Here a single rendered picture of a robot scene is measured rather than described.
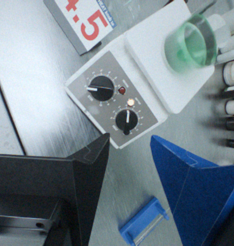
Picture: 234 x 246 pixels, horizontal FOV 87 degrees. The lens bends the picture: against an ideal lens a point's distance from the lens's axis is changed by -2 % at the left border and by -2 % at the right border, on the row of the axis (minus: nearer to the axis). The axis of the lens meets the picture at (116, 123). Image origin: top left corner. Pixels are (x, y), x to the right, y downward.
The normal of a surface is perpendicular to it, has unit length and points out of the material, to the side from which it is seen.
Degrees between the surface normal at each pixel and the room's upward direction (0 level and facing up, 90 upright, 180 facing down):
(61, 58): 0
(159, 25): 0
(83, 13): 40
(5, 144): 0
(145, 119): 30
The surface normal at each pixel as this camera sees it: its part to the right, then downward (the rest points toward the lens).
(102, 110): -0.01, 0.37
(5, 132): 0.39, 0.04
